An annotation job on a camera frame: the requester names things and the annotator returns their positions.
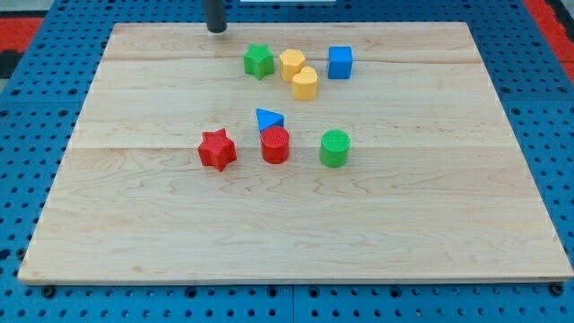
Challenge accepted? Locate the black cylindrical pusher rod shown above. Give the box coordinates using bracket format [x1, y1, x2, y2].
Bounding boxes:
[204, 0, 227, 33]

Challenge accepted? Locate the green star block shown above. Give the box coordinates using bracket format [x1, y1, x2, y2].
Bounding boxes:
[243, 44, 274, 80]

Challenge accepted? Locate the yellow heart block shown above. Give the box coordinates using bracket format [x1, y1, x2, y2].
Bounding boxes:
[292, 66, 318, 100]

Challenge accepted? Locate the red cylinder block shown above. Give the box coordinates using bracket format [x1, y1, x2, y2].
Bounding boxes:
[260, 126, 290, 164]

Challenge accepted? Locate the blue triangle block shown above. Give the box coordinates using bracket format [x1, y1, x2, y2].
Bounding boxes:
[256, 109, 284, 133]

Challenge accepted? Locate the wooden board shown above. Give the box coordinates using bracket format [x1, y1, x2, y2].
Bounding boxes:
[18, 22, 573, 285]

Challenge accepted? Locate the yellow hexagon block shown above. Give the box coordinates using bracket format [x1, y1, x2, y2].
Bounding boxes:
[279, 49, 306, 83]

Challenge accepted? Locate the red star block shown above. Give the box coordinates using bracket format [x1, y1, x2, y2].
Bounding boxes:
[197, 128, 237, 172]

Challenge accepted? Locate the blue cube block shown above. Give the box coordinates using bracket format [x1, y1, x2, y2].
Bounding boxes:
[327, 46, 353, 79]

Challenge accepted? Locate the green cylinder block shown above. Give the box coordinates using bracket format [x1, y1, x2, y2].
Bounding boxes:
[319, 129, 351, 168]

